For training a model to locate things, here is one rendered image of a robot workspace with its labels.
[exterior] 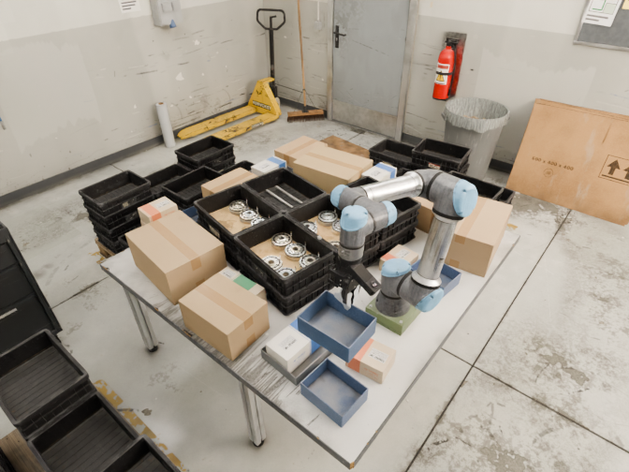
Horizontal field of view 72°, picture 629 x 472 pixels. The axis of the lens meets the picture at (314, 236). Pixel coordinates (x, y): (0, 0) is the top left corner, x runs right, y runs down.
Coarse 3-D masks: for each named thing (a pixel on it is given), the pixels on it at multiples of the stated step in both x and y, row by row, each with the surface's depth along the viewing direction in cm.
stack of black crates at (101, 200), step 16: (112, 176) 317; (128, 176) 327; (80, 192) 299; (96, 192) 312; (112, 192) 319; (128, 192) 299; (144, 192) 310; (96, 208) 294; (112, 208) 296; (128, 208) 304; (96, 224) 308; (112, 224) 301; (128, 224) 309; (112, 240) 306
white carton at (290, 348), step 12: (276, 336) 171; (288, 336) 171; (300, 336) 171; (276, 348) 166; (288, 348) 166; (300, 348) 166; (312, 348) 173; (276, 360) 168; (288, 360) 162; (300, 360) 170
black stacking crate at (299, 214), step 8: (320, 200) 228; (328, 200) 232; (304, 208) 223; (312, 208) 227; (320, 208) 231; (328, 208) 235; (336, 208) 229; (296, 216) 222; (304, 216) 226; (312, 216) 230; (368, 240) 207; (376, 240) 212; (368, 248) 210
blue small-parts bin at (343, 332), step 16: (320, 304) 144; (336, 304) 143; (352, 304) 138; (304, 320) 133; (320, 320) 141; (336, 320) 141; (352, 320) 141; (368, 320) 136; (320, 336) 131; (336, 336) 136; (352, 336) 136; (368, 336) 134; (336, 352) 130; (352, 352) 128
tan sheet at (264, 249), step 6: (270, 240) 215; (258, 246) 211; (264, 246) 211; (270, 246) 211; (258, 252) 208; (264, 252) 208; (270, 252) 208; (276, 252) 208; (282, 252) 207; (282, 258) 204; (288, 264) 200; (294, 264) 200
